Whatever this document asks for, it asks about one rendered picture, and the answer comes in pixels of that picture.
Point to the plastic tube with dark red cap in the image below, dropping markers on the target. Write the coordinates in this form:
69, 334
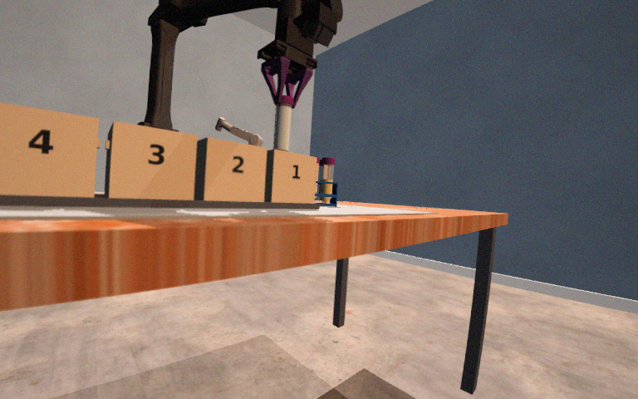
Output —
327, 176

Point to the white sample tube with magenta cap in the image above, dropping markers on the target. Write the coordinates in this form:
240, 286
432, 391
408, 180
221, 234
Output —
283, 123

